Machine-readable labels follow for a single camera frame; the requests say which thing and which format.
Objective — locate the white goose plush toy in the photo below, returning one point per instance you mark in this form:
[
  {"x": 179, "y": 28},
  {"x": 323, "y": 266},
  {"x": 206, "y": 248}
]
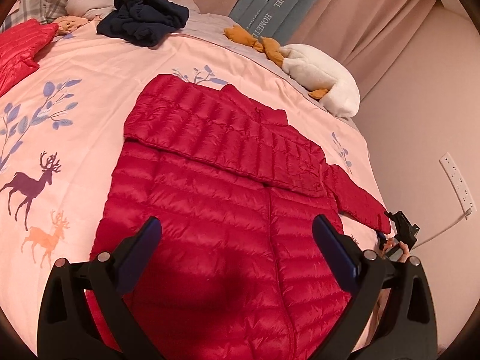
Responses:
[{"x": 325, "y": 79}]

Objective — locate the light grey crumpled blanket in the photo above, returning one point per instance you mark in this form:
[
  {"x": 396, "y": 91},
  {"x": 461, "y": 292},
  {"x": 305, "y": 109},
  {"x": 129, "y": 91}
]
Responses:
[{"x": 89, "y": 9}]

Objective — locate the dark navy crumpled garment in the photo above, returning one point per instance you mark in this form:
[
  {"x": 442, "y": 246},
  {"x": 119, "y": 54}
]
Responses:
[{"x": 144, "y": 23}]

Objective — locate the red down puffer jacket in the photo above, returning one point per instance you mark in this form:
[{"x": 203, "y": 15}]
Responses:
[{"x": 237, "y": 274}]

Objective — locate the right hand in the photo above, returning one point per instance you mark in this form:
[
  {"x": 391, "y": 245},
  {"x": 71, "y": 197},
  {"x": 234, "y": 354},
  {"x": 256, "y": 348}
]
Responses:
[{"x": 395, "y": 251}]

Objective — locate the small beige plush toy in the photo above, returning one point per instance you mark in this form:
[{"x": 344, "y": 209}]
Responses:
[{"x": 69, "y": 24}]

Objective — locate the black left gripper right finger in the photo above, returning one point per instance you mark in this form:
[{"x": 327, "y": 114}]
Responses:
[{"x": 407, "y": 326}]

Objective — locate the pink deer print duvet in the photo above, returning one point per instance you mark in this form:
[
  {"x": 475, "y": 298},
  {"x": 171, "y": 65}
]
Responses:
[{"x": 75, "y": 105}]

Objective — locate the pink curtain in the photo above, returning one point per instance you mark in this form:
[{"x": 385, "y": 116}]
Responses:
[{"x": 366, "y": 36}]

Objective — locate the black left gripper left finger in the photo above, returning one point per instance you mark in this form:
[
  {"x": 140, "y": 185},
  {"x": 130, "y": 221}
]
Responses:
[{"x": 66, "y": 328}]

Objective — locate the white power strip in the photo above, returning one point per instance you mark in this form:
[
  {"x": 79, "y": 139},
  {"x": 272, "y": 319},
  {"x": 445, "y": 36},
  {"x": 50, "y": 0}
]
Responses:
[{"x": 459, "y": 184}]

